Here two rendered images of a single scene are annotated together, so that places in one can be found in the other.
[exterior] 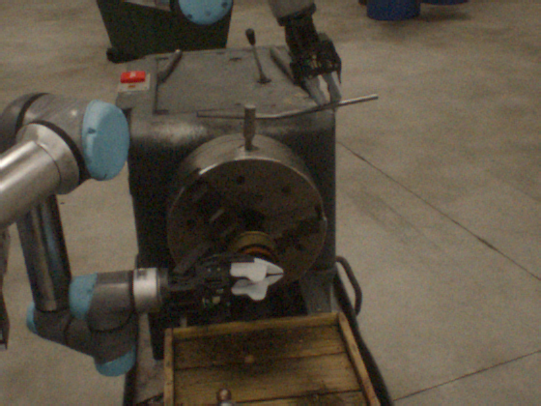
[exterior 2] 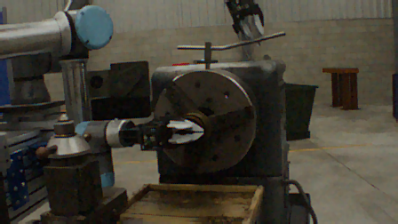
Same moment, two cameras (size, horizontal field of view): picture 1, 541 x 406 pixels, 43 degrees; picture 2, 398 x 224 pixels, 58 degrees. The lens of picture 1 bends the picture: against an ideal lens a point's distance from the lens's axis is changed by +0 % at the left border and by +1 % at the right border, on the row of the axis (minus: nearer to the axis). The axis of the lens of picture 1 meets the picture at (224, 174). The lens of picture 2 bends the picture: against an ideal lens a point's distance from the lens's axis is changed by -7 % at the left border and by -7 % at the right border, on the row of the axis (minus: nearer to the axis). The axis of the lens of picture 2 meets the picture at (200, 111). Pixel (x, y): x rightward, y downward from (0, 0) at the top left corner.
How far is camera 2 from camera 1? 0.64 m
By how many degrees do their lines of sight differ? 26
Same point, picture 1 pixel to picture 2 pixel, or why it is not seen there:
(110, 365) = not seen: hidden behind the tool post
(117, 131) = (101, 21)
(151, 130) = (165, 70)
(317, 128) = (263, 71)
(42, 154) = (53, 21)
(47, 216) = (76, 85)
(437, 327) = not seen: outside the picture
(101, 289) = (91, 125)
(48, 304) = not seen: hidden behind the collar
